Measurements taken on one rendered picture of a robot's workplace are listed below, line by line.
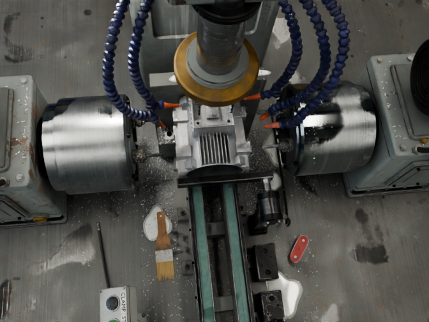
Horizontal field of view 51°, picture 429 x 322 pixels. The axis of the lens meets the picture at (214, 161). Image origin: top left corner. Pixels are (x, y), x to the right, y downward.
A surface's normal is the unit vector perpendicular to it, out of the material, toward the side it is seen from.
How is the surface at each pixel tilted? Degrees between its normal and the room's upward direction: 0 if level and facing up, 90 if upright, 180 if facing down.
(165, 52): 90
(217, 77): 0
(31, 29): 0
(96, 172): 55
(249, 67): 0
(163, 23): 90
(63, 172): 50
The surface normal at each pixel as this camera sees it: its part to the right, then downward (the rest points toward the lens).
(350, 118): 0.08, -0.13
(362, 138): 0.11, 0.33
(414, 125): 0.07, -0.35
